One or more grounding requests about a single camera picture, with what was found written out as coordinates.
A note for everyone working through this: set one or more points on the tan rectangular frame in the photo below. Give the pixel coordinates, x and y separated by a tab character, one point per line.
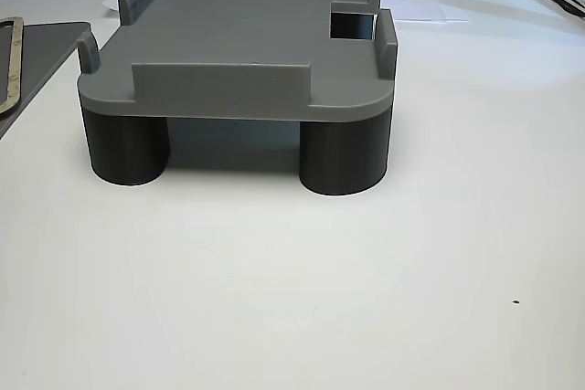
13	88

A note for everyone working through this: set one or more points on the grey holder platform with legs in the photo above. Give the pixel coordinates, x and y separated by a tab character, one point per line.
237	29

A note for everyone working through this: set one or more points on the flat grey tray plate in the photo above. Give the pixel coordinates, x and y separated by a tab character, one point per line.
41	52

